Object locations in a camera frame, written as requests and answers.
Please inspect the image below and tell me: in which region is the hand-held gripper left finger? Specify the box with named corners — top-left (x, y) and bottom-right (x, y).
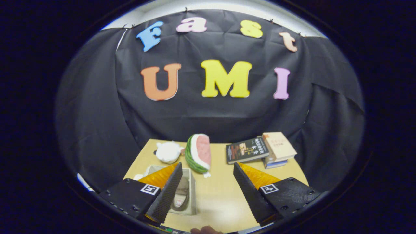
top-left (98, 162), bottom-right (183, 225)

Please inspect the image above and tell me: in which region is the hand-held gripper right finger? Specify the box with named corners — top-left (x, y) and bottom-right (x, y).
top-left (233, 162), bottom-right (321, 227)

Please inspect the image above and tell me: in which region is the brown fuzzy shoe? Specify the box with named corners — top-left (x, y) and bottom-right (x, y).
top-left (171, 176), bottom-right (192, 212)

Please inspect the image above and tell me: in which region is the grey beige fabric storage box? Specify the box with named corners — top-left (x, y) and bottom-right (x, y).
top-left (134, 165), bottom-right (198, 216)

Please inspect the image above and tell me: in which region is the white plush toy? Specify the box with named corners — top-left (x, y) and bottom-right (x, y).
top-left (154, 141), bottom-right (186, 164)

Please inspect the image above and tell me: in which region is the white cover book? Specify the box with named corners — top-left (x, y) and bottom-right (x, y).
top-left (264, 156), bottom-right (289, 165)

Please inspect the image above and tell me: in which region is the black cover book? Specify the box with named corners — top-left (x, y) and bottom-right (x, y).
top-left (226, 137), bottom-right (270, 165)

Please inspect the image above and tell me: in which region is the watermelon slice plush toy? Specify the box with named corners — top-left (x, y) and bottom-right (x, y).
top-left (185, 134), bottom-right (212, 178)

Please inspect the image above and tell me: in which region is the beige cover book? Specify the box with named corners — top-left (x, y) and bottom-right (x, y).
top-left (262, 132), bottom-right (298, 163)

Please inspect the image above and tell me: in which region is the black backdrop cloth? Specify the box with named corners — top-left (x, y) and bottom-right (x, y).
top-left (55, 9), bottom-right (365, 195)

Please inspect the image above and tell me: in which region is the white panel with blue edge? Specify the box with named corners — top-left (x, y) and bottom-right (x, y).
top-left (77, 173), bottom-right (95, 193)

